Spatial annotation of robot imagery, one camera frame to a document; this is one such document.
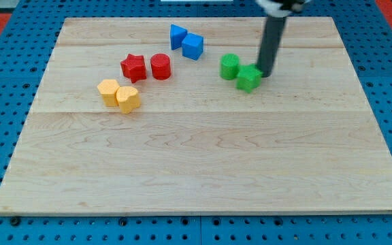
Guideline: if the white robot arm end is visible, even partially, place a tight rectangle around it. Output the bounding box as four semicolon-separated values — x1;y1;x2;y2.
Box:
255;0;312;18

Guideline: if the green star block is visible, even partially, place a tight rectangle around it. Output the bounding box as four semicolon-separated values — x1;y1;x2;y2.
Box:
235;64;263;93

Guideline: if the red star block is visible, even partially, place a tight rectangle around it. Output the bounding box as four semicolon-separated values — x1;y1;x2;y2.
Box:
120;54;147;84

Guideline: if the wooden board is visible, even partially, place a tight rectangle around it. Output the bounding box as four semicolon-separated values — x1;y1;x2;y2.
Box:
0;17;392;216

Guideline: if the green cylinder block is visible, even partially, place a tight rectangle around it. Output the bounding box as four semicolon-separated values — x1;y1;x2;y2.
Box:
220;53;240;80

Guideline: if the red cylinder block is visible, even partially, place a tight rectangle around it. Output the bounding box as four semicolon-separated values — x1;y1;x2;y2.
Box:
150;53;172;80

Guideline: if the yellow heart block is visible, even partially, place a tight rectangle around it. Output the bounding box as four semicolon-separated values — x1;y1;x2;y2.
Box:
116;86;141;114

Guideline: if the blue cube block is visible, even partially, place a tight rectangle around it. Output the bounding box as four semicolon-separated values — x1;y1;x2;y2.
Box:
182;33;204;61

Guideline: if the blue triangle block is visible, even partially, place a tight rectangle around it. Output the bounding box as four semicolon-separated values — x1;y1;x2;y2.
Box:
169;24;188;50

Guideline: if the yellow hexagon block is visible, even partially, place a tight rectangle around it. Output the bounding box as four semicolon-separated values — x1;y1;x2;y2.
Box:
97;79;120;107

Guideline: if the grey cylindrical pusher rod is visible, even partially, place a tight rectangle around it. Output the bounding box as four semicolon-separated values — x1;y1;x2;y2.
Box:
256;16;287;78

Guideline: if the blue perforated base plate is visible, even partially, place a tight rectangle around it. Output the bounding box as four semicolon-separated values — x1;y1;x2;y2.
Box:
0;1;392;244

